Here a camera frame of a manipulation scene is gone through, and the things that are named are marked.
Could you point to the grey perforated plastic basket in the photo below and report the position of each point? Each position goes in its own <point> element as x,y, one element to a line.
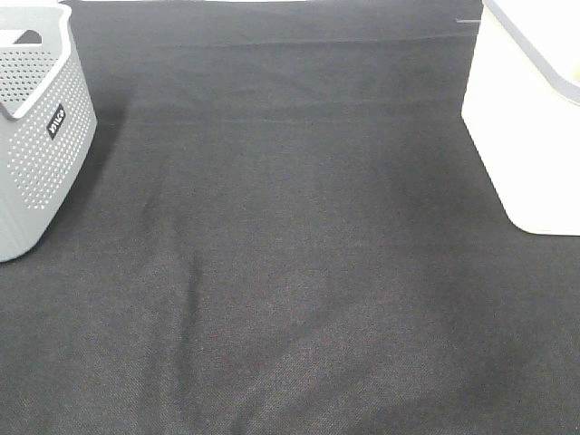
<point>47,121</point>

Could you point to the white plastic bin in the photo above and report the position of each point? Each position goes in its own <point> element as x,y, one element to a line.
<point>521,108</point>

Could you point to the black fabric table mat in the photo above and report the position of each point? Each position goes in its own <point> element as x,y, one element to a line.
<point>283,227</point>

